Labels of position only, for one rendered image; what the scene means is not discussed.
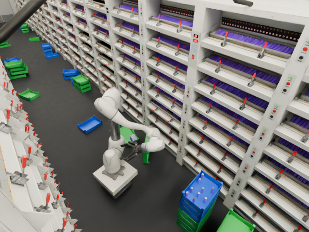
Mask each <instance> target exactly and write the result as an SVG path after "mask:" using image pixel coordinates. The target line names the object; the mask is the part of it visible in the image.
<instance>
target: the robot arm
mask: <svg viewBox="0 0 309 232"><path fill-rule="evenodd" d="M94 106H95V108H96V109H97V110H98V111H99V112H100V113H101V114H102V115H103V116H105V117H106V118H108V120H109V129H110V138H109V148H108V150H106V151H105V153H104V155H103V164H104V167H105V170H104V171H102V174H104V175H106V176H108V177H110V178H112V179H113V180H116V179H117V177H118V176H119V175H122V176H123V175H124V173H123V172H122V171H123V170H124V169H125V166H121V165H120V162H121V160H123V159H124V160H128V161H130V160H131V159H133V158H134V157H137V153H142V152H143V153H146V152H156V151H160V150H163V149H164V148H165V142H164V141H163V140H161V139H160V131H159V130H158V129H157V128H149V127H147V126H145V125H142V124H138V123H133V122H130V121H128V120H126V119H125V118H124V117H123V116H122V114H121V113H120V112H119V111H118V108H119V106H120V92H119V90H118V89H116V88H110V89H108V90H107V91H106V92H105V93H104V95H103V96H102V98H97V99H96V101H95V102H94ZM120 125H121V126H123V127H126V128H129V129H136V130H142V131H144V132H145V133H146V136H147V137H148V139H149V142H146V143H142V144H141V145H137V142H136V143H134V142H130V141H128V143H126V142H125V139H124V137H123V136H122V135H121V134H120ZM131 144H133V145H135V146H133V145H131ZM128 145H129V146H131V147H132V153H131V154H130V155H129V156H128V157H121V155H122V153H123V151H124V148H125V146H128Z"/></svg>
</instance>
